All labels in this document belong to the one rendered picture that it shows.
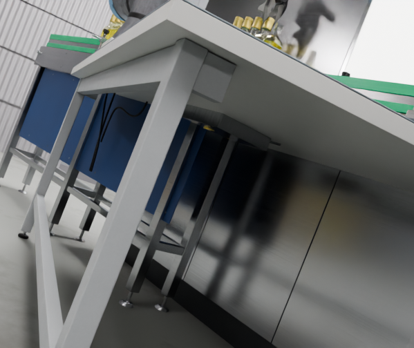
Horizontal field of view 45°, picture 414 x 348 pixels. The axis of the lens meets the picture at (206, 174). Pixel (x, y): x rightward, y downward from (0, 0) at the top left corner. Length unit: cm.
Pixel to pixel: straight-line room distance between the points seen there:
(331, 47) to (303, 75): 112
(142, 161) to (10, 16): 430
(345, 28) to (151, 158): 127
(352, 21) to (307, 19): 20
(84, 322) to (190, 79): 37
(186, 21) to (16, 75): 427
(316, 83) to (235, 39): 14
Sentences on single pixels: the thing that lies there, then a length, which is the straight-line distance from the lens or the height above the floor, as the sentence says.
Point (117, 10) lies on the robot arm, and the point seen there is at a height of 90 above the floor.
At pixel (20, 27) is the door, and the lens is 494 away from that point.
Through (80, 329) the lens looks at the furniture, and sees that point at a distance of 75.
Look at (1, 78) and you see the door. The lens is 490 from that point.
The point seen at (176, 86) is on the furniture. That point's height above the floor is 65.
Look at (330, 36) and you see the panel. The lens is 188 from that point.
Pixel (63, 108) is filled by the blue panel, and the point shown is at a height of 57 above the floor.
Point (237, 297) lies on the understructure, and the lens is 183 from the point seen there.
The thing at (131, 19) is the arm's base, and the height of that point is 86.
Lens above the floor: 56
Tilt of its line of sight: 1 degrees down
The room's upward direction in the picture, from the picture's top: 22 degrees clockwise
